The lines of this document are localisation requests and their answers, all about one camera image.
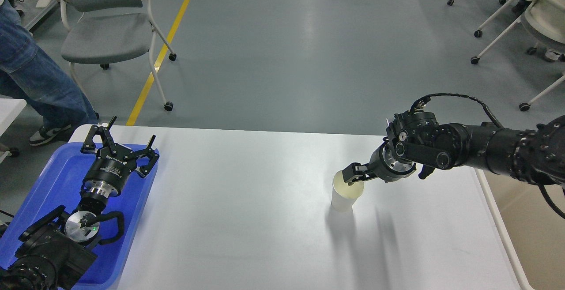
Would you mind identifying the white paper cup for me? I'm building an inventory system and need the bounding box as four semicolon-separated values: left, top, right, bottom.
331;170;365;212

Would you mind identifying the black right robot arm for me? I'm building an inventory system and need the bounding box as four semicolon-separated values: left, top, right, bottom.
342;94;565;216

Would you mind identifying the white side table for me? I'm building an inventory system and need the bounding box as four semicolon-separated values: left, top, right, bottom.
0;98;26;162

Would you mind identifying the person in blue jeans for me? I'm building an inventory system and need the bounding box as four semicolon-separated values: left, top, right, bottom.
0;0;98;147

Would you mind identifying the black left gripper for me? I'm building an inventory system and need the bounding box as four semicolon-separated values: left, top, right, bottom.
80;116;160;197

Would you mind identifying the grey office chair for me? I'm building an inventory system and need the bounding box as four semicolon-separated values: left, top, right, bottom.
36;0;177;111

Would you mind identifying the blue plastic tray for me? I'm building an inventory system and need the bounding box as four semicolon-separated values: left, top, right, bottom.
0;143;158;290

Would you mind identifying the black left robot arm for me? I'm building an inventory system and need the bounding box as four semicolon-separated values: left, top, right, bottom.
1;125;160;290

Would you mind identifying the beige plastic bin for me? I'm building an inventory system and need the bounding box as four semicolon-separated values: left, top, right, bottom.
476;170;565;290

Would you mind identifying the white chair right near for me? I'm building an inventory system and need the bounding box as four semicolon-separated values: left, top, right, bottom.
470;0;565;112

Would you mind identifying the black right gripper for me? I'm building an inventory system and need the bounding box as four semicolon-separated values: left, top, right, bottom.
342;143;416;185

